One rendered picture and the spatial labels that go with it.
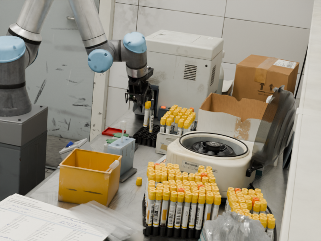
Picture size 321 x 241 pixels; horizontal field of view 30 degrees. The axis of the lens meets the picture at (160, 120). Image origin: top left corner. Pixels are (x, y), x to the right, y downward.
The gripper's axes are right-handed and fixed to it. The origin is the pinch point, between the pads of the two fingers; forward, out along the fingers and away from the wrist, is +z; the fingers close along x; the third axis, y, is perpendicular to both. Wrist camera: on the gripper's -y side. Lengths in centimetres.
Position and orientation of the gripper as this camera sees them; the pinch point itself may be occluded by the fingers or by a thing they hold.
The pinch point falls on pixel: (142, 108)
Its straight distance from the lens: 225.9
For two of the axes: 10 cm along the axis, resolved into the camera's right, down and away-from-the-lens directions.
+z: 0.3, 6.9, 7.2
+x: 9.6, 1.7, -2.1
